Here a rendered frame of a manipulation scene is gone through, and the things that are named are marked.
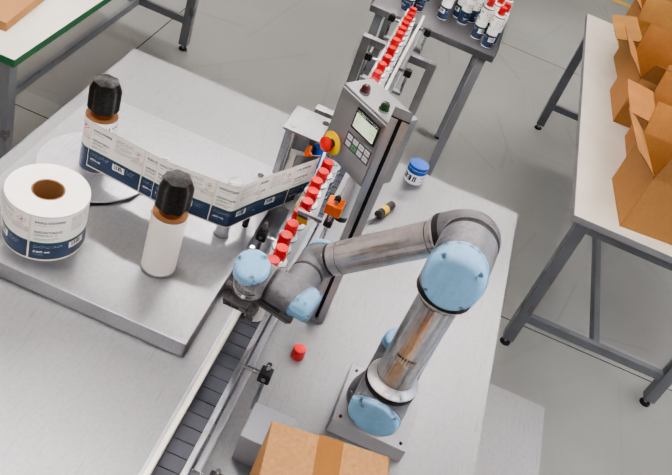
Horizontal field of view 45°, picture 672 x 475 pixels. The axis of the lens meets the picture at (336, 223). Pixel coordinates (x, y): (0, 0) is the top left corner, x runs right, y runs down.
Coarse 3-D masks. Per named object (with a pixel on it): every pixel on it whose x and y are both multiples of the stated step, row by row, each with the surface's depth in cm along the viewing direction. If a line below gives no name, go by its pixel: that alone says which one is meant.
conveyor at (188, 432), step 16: (320, 208) 247; (240, 320) 204; (240, 336) 200; (224, 352) 194; (240, 352) 196; (224, 368) 191; (208, 384) 186; (224, 384) 187; (192, 400) 181; (208, 400) 183; (192, 416) 178; (208, 416) 180; (176, 432) 174; (192, 432) 175; (176, 448) 171; (192, 448) 172; (160, 464) 167; (176, 464) 168
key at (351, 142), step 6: (348, 132) 189; (348, 138) 189; (354, 138) 188; (348, 144) 190; (354, 144) 188; (360, 144) 187; (354, 150) 189; (360, 150) 187; (366, 150) 186; (360, 156) 188; (366, 156) 186; (366, 162) 187
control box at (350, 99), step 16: (368, 80) 191; (352, 96) 185; (368, 96) 186; (384, 96) 188; (336, 112) 191; (352, 112) 186; (368, 112) 182; (336, 128) 192; (352, 128) 188; (384, 128) 180; (336, 144) 193; (368, 144) 185; (336, 160) 194; (352, 160) 190; (352, 176) 191
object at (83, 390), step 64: (128, 64) 284; (192, 128) 267; (256, 128) 278; (384, 192) 273; (448, 192) 284; (0, 320) 188; (64, 320) 193; (384, 320) 227; (0, 384) 176; (64, 384) 180; (128, 384) 185; (256, 384) 196; (320, 384) 202; (448, 384) 216; (0, 448) 165; (64, 448) 169; (128, 448) 173; (448, 448) 200
